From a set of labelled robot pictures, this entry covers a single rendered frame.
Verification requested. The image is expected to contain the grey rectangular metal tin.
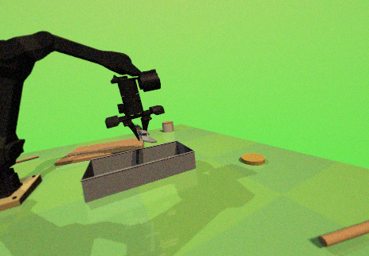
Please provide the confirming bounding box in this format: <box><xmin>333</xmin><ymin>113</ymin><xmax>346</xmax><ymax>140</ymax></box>
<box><xmin>80</xmin><ymin>140</ymin><xmax>196</xmax><ymax>203</ymax></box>

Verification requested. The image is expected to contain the brown cylinder with orange top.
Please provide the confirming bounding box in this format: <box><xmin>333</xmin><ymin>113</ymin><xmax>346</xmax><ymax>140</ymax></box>
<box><xmin>162</xmin><ymin>121</ymin><xmax>174</xmax><ymax>132</ymax></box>

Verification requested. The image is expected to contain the orange flat round disc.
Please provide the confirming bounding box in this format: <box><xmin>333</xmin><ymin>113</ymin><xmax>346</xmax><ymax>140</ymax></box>
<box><xmin>242</xmin><ymin>153</ymin><xmax>265</xmax><ymax>166</ymax></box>

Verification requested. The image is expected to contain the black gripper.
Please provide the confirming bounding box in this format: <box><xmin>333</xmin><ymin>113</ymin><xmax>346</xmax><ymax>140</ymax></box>
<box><xmin>105</xmin><ymin>94</ymin><xmax>165</xmax><ymax>141</ymax></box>

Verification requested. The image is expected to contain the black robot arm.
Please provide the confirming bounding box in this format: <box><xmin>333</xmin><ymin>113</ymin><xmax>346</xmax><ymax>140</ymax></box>
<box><xmin>0</xmin><ymin>31</ymin><xmax>161</xmax><ymax>199</ymax></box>

